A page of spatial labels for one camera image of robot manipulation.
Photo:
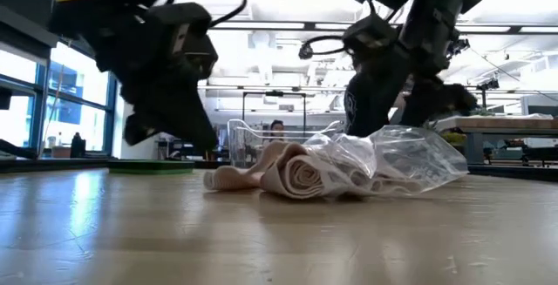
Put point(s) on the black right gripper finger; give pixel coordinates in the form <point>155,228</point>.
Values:
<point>436,99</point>
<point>383,80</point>

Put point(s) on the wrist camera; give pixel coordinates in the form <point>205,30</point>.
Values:
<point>370,34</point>
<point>192,36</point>

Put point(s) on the round black ceiling device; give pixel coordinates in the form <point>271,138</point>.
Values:
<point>305,51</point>

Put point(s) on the small brown box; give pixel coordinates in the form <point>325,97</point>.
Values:
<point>61,152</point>

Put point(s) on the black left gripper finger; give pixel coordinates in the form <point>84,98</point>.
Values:
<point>178,110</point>
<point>137,130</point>

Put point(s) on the black gantry frame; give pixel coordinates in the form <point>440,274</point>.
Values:
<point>484,97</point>
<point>243,106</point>

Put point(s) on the grey metal-frame table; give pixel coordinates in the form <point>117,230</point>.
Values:
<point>501,124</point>

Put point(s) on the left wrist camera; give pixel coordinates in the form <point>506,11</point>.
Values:
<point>192,36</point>

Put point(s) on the clear plastic container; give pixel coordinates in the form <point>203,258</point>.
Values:
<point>237,145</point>

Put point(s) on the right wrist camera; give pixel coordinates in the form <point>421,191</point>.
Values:
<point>370,34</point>

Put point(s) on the person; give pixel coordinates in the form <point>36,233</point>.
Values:
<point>276,129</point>
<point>350,106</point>

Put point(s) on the black ceiling camera cluster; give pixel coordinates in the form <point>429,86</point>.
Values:
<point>460,46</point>

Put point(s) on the clear plastic bag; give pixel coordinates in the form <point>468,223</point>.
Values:
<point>414,158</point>

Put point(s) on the blue-framed window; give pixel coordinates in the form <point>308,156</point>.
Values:
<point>78,84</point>

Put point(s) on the white elastic bandage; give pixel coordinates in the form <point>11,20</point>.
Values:
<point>287,171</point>

